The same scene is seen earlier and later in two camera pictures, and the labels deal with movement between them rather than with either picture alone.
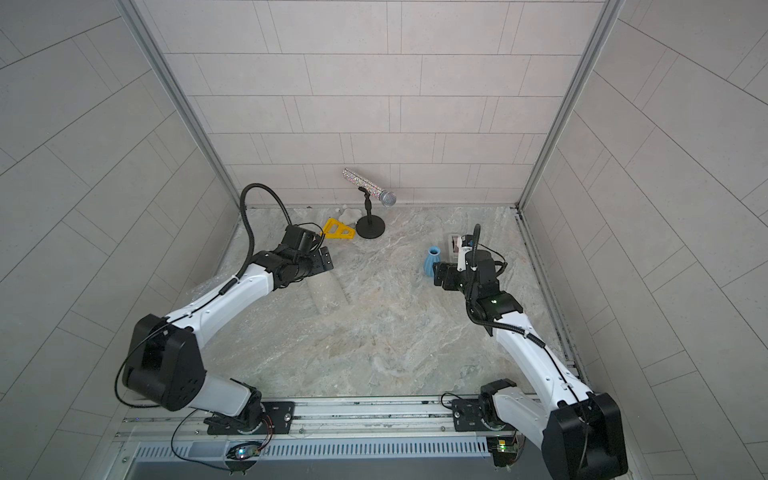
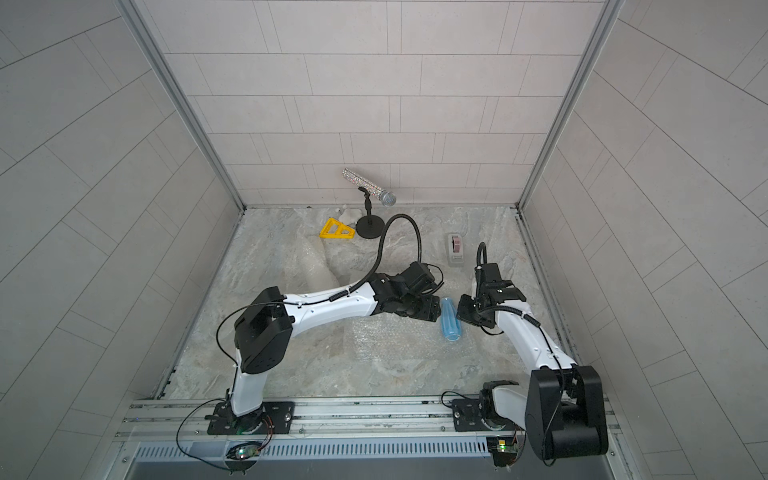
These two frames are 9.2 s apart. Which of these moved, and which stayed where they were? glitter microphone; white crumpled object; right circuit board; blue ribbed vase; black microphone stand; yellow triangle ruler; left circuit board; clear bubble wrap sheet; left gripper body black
Moved: left gripper body black; blue ribbed vase; clear bubble wrap sheet
Stayed: left circuit board; glitter microphone; black microphone stand; white crumpled object; yellow triangle ruler; right circuit board
